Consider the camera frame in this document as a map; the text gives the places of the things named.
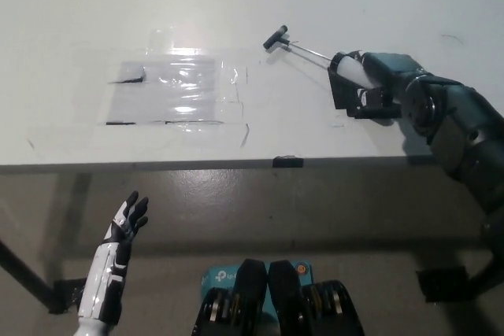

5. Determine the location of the small white air pump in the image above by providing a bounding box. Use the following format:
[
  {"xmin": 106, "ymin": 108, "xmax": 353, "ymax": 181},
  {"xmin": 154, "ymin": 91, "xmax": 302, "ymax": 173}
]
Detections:
[{"xmin": 262, "ymin": 25, "xmax": 377, "ymax": 90}]

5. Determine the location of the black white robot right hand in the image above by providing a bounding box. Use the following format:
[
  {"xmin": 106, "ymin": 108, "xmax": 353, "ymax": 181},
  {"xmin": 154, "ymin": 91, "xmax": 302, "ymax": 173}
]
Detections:
[{"xmin": 346, "ymin": 50, "xmax": 428, "ymax": 120}]

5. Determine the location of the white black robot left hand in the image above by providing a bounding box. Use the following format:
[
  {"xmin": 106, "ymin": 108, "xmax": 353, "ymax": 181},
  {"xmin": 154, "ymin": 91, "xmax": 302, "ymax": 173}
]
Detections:
[{"xmin": 75, "ymin": 190, "xmax": 150, "ymax": 336}]

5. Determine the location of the black metal table leg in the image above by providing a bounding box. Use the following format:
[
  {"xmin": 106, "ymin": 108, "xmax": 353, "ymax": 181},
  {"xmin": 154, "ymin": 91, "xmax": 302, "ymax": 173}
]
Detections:
[
  {"xmin": 416, "ymin": 247, "xmax": 504, "ymax": 305},
  {"xmin": 0, "ymin": 236, "xmax": 88, "ymax": 316}
]

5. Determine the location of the clear film over grey sheet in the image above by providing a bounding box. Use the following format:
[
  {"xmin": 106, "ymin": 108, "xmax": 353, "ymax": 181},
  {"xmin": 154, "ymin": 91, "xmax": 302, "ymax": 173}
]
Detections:
[{"xmin": 96, "ymin": 28, "xmax": 251, "ymax": 127}]

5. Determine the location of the black square mat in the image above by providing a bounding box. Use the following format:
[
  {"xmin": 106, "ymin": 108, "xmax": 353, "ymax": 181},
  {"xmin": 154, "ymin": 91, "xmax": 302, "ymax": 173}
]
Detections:
[{"xmin": 328, "ymin": 70, "xmax": 402, "ymax": 120}]

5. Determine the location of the small black tape strip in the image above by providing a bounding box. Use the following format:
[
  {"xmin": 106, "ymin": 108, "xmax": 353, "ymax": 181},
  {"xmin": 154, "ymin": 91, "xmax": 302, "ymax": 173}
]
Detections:
[{"xmin": 272, "ymin": 155, "xmax": 304, "ymax": 168}]

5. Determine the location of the teal tp-link box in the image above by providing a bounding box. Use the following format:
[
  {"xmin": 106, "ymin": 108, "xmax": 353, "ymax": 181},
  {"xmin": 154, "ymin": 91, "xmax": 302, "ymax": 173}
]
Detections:
[{"xmin": 199, "ymin": 260, "xmax": 313, "ymax": 317}]

